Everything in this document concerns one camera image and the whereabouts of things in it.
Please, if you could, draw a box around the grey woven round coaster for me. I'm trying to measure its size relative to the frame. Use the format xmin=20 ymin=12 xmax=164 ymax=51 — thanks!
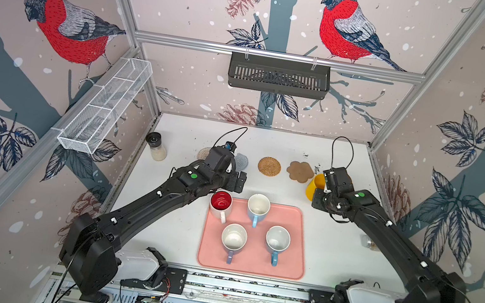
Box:
xmin=235 ymin=154 xmax=249 ymax=171

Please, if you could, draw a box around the yellow mug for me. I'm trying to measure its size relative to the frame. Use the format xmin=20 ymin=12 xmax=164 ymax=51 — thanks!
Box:
xmin=305 ymin=174 xmax=326 ymax=202

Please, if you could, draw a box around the white mug light-blue handle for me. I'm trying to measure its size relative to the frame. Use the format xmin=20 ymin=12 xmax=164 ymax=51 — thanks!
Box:
xmin=247 ymin=194 xmax=271 ymax=228

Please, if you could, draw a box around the tan cork round coaster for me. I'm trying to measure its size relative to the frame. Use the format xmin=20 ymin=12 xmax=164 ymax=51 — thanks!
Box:
xmin=258 ymin=157 xmax=282 ymax=177

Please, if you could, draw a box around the brown flower-shaped coaster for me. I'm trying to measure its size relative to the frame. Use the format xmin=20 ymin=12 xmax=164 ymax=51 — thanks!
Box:
xmin=287 ymin=161 xmax=314 ymax=184

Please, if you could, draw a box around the multicolour woven round coaster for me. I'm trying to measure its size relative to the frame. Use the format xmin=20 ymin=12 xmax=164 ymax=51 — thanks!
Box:
xmin=197 ymin=147 xmax=211 ymax=160

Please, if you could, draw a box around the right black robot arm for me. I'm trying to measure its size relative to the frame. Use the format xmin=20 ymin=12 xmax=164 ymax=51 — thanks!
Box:
xmin=312 ymin=167 xmax=466 ymax=303

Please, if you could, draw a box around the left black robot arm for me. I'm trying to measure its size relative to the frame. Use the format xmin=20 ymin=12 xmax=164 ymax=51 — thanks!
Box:
xmin=59 ymin=141 xmax=247 ymax=296

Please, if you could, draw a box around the red interior white mug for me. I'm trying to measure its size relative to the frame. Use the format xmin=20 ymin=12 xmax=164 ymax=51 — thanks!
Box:
xmin=209 ymin=190 xmax=234 ymax=225

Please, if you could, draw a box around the clear jar with grains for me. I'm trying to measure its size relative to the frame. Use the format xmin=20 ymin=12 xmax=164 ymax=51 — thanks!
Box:
xmin=361 ymin=234 xmax=378 ymax=251

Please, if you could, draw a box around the pink tray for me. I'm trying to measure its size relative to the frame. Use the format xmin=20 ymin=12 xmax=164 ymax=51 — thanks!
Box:
xmin=197 ymin=199 xmax=305 ymax=280

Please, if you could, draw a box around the black-lid spice jar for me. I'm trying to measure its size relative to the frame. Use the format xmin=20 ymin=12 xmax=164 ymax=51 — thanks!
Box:
xmin=145 ymin=132 xmax=167 ymax=162

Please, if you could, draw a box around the black hanging basket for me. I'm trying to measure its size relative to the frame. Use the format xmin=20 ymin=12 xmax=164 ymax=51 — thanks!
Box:
xmin=228 ymin=52 xmax=331 ymax=100

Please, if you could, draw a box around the white mug purple handle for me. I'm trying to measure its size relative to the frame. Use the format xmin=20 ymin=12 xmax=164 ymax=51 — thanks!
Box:
xmin=221 ymin=223 xmax=248 ymax=265

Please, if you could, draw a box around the white mug blue handle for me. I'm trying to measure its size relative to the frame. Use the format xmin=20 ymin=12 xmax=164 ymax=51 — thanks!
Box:
xmin=265 ymin=225 xmax=291 ymax=267

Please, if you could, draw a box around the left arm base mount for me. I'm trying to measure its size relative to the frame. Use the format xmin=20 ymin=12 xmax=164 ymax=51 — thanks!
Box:
xmin=120 ymin=268 xmax=188 ymax=295

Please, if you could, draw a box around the white wire mesh basket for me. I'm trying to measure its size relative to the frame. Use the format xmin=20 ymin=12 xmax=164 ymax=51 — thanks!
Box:
xmin=57 ymin=58 xmax=153 ymax=155

